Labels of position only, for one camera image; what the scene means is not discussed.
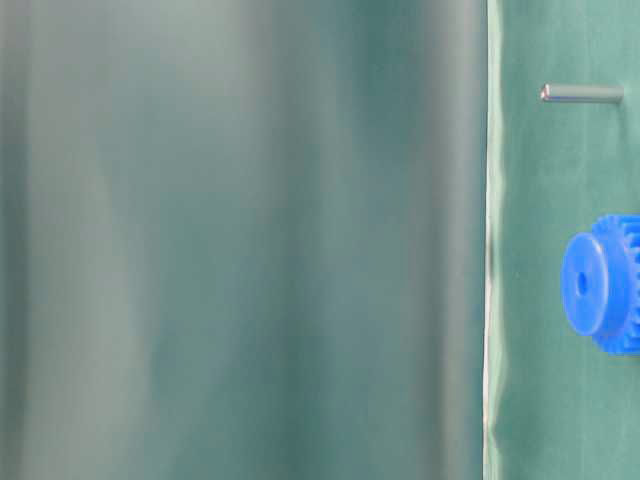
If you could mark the small silver metal shaft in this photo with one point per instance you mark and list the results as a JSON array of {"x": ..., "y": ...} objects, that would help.
[{"x": 573, "y": 93}]

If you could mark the blue plastic gear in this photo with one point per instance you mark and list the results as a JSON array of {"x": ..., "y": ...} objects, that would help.
[{"x": 600, "y": 284}]

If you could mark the green table cloth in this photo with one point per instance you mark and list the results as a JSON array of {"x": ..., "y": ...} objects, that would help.
[{"x": 555, "y": 405}]

